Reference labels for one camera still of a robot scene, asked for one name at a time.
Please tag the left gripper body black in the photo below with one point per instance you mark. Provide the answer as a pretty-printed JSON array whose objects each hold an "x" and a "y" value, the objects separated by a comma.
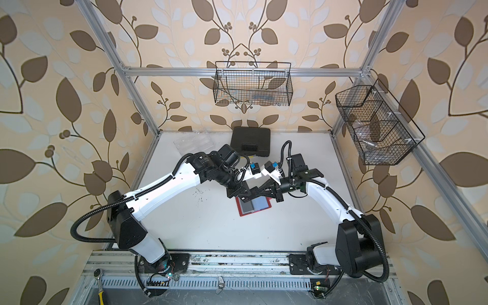
[{"x": 228, "y": 179}]

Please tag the red leather card holder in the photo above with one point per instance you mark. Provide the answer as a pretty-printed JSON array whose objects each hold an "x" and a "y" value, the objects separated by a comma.
[{"x": 260, "y": 204}]

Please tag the black plastic tool case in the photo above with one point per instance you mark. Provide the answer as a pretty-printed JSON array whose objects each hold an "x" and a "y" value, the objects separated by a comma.
[{"x": 251, "y": 141}]

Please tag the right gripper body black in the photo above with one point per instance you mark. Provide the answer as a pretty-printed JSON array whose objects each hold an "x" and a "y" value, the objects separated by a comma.
[{"x": 287, "y": 186}]

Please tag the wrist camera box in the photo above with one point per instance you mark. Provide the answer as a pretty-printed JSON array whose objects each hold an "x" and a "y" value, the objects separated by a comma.
[
  {"x": 228, "y": 155},
  {"x": 296, "y": 165}
]

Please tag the black wire basket right wall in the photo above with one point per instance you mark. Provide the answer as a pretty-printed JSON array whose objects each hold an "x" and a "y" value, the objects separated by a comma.
[{"x": 382, "y": 130}]

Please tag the black wire basket back wall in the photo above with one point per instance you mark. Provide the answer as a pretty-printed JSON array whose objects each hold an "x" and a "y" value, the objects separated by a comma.
[{"x": 253, "y": 83}]

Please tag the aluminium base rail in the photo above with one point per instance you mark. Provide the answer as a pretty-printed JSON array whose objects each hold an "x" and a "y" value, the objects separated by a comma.
[{"x": 225, "y": 277}]

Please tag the black wire basket wall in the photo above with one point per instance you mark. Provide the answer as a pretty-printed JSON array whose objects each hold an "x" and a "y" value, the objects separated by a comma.
[
  {"x": 382, "y": 130},
  {"x": 253, "y": 83}
]

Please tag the clear plastic organizer box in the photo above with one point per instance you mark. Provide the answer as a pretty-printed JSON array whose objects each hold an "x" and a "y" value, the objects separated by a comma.
[{"x": 194, "y": 142}]

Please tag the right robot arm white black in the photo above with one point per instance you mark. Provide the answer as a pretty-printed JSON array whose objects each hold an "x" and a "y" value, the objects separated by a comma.
[{"x": 359, "y": 249}]

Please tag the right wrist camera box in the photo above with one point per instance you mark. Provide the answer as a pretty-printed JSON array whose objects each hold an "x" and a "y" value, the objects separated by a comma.
[{"x": 296, "y": 165}]

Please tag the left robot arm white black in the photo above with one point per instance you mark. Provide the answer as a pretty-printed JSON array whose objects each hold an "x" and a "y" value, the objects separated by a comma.
[{"x": 126, "y": 219}]

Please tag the yellow handled ratchet tool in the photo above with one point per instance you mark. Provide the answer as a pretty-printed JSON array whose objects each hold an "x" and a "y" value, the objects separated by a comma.
[{"x": 101, "y": 295}]

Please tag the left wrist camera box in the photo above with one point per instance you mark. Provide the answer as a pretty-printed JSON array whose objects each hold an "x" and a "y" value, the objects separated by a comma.
[{"x": 228, "y": 155}]

